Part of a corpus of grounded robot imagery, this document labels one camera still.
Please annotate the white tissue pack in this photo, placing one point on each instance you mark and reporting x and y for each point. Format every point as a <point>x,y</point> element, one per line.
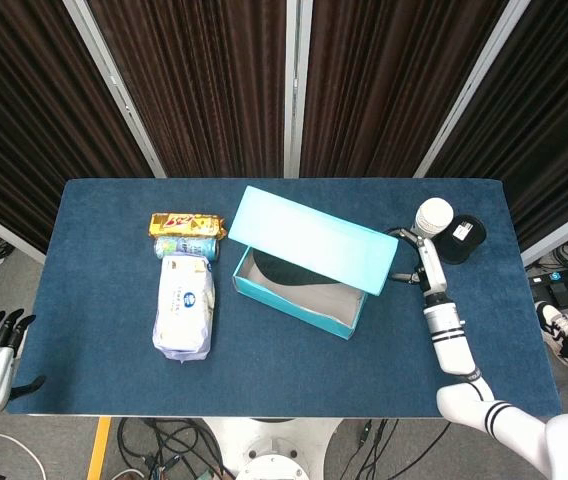
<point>184,305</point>

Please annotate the black rubber slipper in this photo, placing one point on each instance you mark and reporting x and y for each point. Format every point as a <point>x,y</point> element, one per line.
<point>284,272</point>

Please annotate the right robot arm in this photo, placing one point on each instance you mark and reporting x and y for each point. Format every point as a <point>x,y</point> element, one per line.
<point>456,345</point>

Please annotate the white sneaker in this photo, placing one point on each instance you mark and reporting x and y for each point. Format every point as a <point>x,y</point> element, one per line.
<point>556,322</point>

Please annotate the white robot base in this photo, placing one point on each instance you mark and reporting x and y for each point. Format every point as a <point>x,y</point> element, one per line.
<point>271,445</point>

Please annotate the light blue cardboard box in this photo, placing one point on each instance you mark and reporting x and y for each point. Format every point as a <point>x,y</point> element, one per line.
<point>314,240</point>

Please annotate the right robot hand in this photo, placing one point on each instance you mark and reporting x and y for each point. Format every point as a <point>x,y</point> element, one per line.
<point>431,267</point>

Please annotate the white partition post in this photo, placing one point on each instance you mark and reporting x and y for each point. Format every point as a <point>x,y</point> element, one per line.
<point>474,85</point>
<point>296,85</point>
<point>114,85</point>

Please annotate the dark blue table mat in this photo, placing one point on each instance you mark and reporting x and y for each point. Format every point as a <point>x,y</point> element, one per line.
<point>114,300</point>

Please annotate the yellow snack packet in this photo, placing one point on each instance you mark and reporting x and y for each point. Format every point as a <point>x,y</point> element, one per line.
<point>186,225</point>

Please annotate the blue drink can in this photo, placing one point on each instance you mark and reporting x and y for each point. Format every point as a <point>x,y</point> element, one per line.
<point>186,247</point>

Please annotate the dark brown curtain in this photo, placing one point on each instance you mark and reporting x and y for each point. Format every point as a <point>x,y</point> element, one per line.
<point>549,125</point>
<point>199,85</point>
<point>389,85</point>
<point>24,125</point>

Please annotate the black mesh pen holder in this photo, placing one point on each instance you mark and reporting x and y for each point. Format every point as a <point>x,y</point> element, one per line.
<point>461,240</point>

